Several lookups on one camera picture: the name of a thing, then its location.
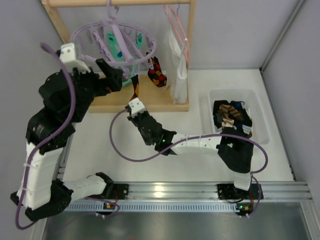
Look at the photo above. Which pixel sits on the aluminium mounting rail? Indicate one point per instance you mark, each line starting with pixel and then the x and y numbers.
pixel 292 191

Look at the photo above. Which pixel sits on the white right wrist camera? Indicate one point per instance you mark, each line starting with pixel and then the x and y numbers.
pixel 136 107

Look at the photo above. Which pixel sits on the black red argyle sock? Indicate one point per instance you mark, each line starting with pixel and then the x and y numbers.
pixel 135 84
pixel 156 75

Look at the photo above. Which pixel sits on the black sock with white stripes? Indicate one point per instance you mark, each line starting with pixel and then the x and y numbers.
pixel 217 105

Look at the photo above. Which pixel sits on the white slotted cable duct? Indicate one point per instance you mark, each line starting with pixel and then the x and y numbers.
pixel 159 207

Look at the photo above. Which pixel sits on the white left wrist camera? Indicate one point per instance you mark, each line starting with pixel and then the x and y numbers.
pixel 69 56

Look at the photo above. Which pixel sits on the white cloth on hanger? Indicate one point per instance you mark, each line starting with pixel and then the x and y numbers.
pixel 176 67

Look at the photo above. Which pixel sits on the mint green patterned sock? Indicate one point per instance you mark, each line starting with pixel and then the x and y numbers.
pixel 114 48

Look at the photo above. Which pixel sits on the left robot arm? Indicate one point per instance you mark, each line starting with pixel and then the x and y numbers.
pixel 66 96

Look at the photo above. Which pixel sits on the black sock with blue accents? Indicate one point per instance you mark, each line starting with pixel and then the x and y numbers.
pixel 243 123

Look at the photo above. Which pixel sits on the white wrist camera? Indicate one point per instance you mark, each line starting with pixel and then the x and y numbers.
pixel 69 56
pixel 136 107

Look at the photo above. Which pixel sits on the aluminium corner profile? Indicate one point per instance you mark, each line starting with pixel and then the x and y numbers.
pixel 284 30

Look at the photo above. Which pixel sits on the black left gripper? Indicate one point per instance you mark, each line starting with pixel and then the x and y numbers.
pixel 97 80

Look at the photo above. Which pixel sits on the pink clothes hanger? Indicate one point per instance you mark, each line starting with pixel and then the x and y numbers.
pixel 175 35

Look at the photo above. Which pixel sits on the white plastic laundry basket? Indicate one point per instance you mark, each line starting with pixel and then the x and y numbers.
pixel 252 105

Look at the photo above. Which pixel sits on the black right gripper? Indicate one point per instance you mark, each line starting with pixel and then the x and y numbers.
pixel 139 116

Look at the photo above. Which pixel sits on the purple round clip hanger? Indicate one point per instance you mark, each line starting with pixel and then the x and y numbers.
pixel 121 45

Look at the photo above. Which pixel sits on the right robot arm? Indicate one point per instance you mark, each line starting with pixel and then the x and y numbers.
pixel 232 148

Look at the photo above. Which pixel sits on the brown striped sock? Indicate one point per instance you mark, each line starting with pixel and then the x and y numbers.
pixel 229 122

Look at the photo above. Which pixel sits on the wooden drying rack frame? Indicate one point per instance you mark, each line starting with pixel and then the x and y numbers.
pixel 158 101

